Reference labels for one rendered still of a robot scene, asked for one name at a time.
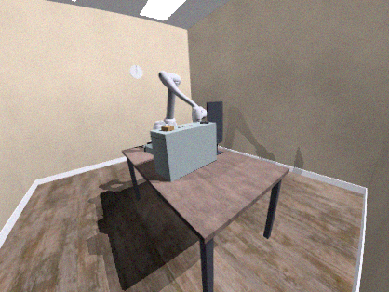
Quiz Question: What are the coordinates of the small brown cardboard box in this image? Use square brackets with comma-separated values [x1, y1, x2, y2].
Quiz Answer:
[161, 126, 174, 131]

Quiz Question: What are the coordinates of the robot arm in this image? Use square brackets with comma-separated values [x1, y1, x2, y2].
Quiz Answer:
[154, 71, 207, 130]

